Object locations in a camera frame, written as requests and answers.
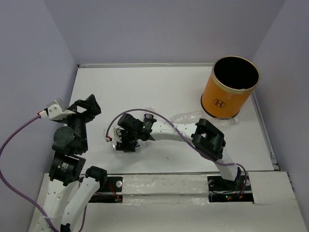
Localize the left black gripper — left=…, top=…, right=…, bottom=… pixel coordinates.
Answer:
left=60, top=93, right=102, bottom=150

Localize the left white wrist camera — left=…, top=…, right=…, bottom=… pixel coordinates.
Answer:
left=47, top=98, right=76, bottom=121

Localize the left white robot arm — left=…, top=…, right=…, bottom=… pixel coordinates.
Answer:
left=33, top=94, right=108, bottom=232

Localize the orange cylindrical bin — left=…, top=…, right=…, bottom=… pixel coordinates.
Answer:
left=200, top=56, right=260, bottom=118

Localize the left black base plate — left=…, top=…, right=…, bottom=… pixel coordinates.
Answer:
left=89, top=175, right=123, bottom=203

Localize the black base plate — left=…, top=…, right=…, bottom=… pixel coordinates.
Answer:
left=207, top=175, right=254, bottom=203
left=89, top=175, right=123, bottom=203

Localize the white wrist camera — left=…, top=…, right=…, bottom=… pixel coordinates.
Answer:
left=104, top=127, right=122, bottom=143
left=47, top=98, right=76, bottom=121

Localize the green label clear bottle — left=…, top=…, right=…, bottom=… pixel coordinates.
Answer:
left=112, top=141, right=147, bottom=153

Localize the blue label black cap bottle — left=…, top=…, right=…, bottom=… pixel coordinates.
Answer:
left=143, top=107, right=156, bottom=122

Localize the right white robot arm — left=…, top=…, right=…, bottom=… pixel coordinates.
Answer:
left=112, top=114, right=240, bottom=189

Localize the clear bottle upper long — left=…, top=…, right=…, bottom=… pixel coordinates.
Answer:
left=170, top=110, right=206, bottom=124

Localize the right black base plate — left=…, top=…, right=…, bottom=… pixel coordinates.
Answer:
left=207, top=175, right=254, bottom=203

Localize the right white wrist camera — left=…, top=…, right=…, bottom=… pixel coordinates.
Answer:
left=104, top=127, right=122, bottom=143

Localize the clear bottle near bin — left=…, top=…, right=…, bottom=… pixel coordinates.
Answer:
left=209, top=118, right=239, bottom=127

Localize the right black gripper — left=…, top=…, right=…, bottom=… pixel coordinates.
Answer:
left=116, top=128, right=139, bottom=152

